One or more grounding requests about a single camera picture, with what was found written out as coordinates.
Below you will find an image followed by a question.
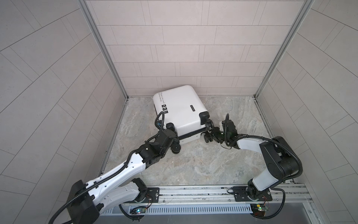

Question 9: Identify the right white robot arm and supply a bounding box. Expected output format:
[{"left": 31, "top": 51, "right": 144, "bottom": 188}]
[{"left": 204, "top": 118, "right": 303, "bottom": 201}]

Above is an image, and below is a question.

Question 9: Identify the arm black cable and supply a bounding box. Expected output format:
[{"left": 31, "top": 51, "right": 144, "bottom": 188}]
[
  {"left": 220, "top": 113, "right": 304, "bottom": 219},
  {"left": 48, "top": 111, "right": 167, "bottom": 224}
]

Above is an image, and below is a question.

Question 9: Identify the right green circuit board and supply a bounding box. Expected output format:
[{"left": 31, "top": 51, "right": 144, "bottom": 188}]
[{"left": 250, "top": 204, "right": 269, "bottom": 217}]

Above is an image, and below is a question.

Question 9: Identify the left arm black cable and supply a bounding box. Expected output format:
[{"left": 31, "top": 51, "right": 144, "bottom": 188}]
[{"left": 48, "top": 111, "right": 167, "bottom": 224}]

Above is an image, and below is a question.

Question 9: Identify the left green circuit board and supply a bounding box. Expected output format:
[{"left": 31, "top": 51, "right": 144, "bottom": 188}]
[{"left": 130, "top": 206, "right": 147, "bottom": 215}]

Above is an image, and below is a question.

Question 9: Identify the aluminium mounting rail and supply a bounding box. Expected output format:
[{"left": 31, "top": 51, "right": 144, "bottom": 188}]
[{"left": 75, "top": 183, "right": 312, "bottom": 206}]

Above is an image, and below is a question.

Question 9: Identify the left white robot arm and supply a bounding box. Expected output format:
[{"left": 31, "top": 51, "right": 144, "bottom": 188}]
[{"left": 66, "top": 129, "right": 178, "bottom": 224}]

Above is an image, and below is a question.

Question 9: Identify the green circuit board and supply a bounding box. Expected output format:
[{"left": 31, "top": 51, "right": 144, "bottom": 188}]
[
  {"left": 250, "top": 204, "right": 269, "bottom": 217},
  {"left": 130, "top": 206, "right": 147, "bottom": 215}
]

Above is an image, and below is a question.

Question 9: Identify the black suitcase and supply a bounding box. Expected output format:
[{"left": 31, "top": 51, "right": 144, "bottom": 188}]
[{"left": 153, "top": 85, "right": 214, "bottom": 154}]

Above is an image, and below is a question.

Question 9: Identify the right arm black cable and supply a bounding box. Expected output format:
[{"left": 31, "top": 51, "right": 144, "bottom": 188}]
[{"left": 220, "top": 113, "right": 304, "bottom": 219}]

